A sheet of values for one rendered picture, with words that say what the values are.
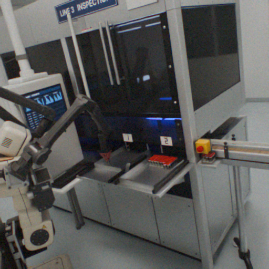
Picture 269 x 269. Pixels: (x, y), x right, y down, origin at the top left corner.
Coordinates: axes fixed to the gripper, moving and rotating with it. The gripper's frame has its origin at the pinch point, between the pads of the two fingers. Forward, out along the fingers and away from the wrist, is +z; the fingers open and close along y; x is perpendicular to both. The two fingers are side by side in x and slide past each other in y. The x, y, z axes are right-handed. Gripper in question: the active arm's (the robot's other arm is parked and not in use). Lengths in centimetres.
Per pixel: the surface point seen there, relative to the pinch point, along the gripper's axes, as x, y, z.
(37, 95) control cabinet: 44, -2, -52
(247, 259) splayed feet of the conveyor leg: -88, 7, 79
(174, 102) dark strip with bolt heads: -53, 4, -36
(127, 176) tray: -22.9, -17.3, 3.9
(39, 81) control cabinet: 44, 3, -60
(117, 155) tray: 0.7, 16.3, 3.9
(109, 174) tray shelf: -7.4, -14.1, 4.5
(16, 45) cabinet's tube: 52, 0, -87
